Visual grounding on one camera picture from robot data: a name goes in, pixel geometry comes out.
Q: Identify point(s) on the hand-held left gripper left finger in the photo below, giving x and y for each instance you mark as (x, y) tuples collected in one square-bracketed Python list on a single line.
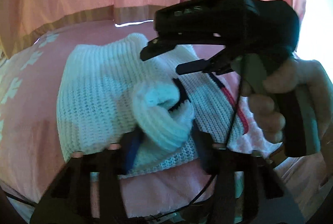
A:
[(131, 152)]

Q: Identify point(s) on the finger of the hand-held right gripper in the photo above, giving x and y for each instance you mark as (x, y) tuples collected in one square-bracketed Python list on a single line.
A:
[(193, 66), (156, 48)]

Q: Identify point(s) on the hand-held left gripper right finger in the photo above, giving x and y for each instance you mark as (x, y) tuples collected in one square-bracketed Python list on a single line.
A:
[(205, 153)]

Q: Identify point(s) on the white red navy knit sweater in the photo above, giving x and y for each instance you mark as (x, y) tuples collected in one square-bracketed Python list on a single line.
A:
[(98, 83)]

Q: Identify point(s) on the person's right hand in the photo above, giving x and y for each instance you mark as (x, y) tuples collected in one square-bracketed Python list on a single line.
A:
[(265, 107)]

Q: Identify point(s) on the pink patterned bed blanket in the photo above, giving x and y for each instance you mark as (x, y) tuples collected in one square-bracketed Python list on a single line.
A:
[(31, 122)]

